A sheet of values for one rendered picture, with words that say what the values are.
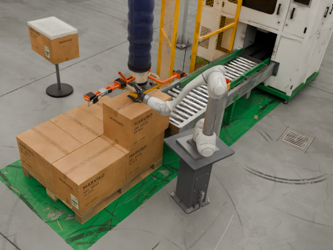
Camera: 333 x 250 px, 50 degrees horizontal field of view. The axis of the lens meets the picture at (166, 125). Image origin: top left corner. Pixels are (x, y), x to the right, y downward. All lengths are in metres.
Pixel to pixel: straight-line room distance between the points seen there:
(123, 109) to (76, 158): 0.66
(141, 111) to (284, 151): 2.19
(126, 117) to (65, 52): 1.95
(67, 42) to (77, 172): 2.18
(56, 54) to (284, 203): 3.38
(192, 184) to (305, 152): 1.95
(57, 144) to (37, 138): 0.23
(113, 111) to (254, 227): 1.84
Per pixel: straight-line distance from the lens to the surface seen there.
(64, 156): 3.64
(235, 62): 5.65
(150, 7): 3.19
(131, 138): 3.53
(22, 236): 3.76
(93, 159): 3.56
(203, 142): 3.09
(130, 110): 3.51
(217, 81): 2.78
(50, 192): 3.96
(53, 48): 4.99
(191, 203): 3.82
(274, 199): 4.24
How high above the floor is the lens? 2.92
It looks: 36 degrees down
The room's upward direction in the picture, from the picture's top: 5 degrees clockwise
